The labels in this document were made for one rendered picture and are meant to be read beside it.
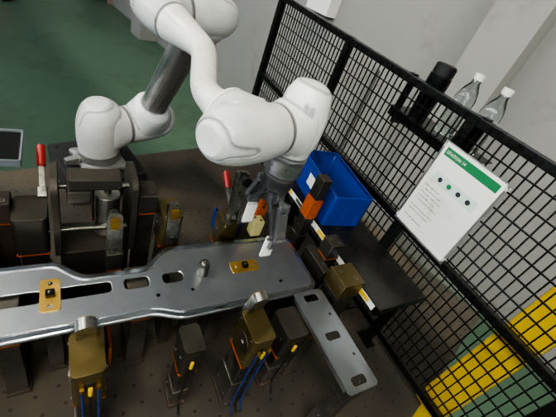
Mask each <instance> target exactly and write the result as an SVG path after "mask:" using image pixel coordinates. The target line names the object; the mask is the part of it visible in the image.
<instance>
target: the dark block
mask: <svg viewBox="0 0 556 417"><path fill-rule="evenodd" d="M138 182H139V198H138V205H137V220H136V229H135V237H134V245H133V248H132V249H130V257H129V266H128V267H135V266H145V265H146V264H147V260H148V254H149V248H150V242H151V231H152V226H153V220H154V214H156V210H157V204H158V199H159V195H158V193H157V190H156V186H155V183H154V181H138Z"/></svg>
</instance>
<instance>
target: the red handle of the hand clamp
mask: <svg viewBox="0 0 556 417"><path fill-rule="evenodd" d="M223 181H224V187H225V189H226V194H227V199H228V205H229V202H230V198H231V193H232V183H231V178H230V172H229V171H227V170H225V171H224V172H223ZM236 219H237V216H236V213H235V211H233V212H232V219H231V221H234V220H236Z"/></svg>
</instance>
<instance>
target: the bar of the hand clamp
mask: <svg viewBox="0 0 556 417"><path fill-rule="evenodd" d="M251 184H252V180H251V179H250V173H249V172H248V171H247V170H237V171H236V174H235V178H234V182H233V187H232V193H231V198H230V202H229V205H228V216H229V222H228V225H230V223H231V219H232V212H233V211H236V216H237V219H236V224H239V220H240V217H241V212H242V206H243V203H244V199H245V195H246V191H247V187H249V186H250V185H251Z"/></svg>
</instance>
